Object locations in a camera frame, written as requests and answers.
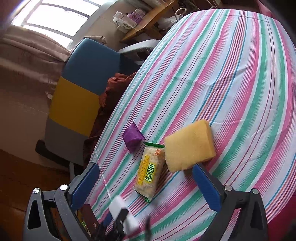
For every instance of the green cracker packet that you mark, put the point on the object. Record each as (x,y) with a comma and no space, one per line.
(149,171)

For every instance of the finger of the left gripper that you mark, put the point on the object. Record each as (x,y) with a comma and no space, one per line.
(117,232)

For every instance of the white foam block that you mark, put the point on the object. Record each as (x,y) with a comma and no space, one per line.
(130,225)

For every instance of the blue yellow grey headboard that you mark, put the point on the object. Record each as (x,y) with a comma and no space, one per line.
(75,102)

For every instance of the white chair armrest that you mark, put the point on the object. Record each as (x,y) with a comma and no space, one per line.
(140,51)

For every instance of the purple snack packet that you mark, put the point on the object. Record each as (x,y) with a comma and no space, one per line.
(132,137)

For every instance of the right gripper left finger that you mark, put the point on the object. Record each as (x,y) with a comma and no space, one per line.
(52,215)

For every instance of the pink window curtain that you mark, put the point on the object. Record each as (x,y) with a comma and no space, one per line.
(31,60)

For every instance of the purple small box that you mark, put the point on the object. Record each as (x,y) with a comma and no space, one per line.
(137,15)

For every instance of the striped bed sheet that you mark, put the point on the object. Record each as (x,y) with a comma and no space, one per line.
(234,69)

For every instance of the dark red blanket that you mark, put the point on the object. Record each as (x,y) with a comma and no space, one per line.
(108,100)

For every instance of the yellow sponge block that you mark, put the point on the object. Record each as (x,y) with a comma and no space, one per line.
(188,146)

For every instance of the white product box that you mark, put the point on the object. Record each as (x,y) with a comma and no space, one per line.
(124,23)

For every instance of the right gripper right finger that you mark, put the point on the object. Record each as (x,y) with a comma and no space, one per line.
(251,223)

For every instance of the wooden side table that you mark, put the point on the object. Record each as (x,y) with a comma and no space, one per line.
(147,24)

